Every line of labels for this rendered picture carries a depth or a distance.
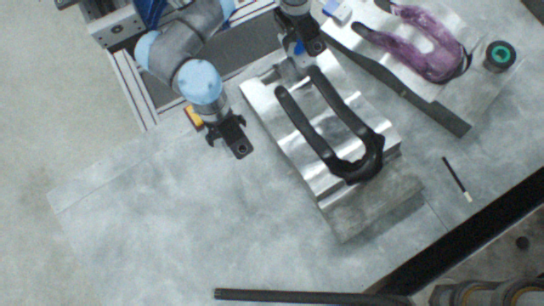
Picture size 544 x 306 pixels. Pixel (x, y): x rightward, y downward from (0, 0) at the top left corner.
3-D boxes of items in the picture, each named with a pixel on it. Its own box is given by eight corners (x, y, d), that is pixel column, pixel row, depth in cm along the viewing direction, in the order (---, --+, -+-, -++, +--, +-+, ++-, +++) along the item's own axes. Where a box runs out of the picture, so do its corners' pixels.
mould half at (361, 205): (242, 97, 142) (236, 78, 129) (317, 51, 144) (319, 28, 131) (342, 244, 130) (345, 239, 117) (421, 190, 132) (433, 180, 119)
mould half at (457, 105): (319, 36, 145) (320, 18, 135) (372, -22, 150) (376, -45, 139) (460, 138, 135) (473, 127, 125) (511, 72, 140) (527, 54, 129)
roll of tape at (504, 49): (517, 56, 129) (522, 50, 126) (501, 79, 128) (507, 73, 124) (490, 41, 131) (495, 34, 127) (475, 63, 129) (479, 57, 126)
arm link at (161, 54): (173, 28, 103) (212, 56, 101) (138, 68, 101) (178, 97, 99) (162, 8, 95) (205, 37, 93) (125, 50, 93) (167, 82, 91)
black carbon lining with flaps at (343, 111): (269, 93, 134) (267, 79, 125) (319, 63, 136) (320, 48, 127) (342, 199, 126) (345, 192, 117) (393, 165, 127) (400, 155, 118)
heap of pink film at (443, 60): (359, 42, 138) (362, 27, 130) (397, -2, 141) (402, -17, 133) (435, 95, 133) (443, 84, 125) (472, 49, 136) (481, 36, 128)
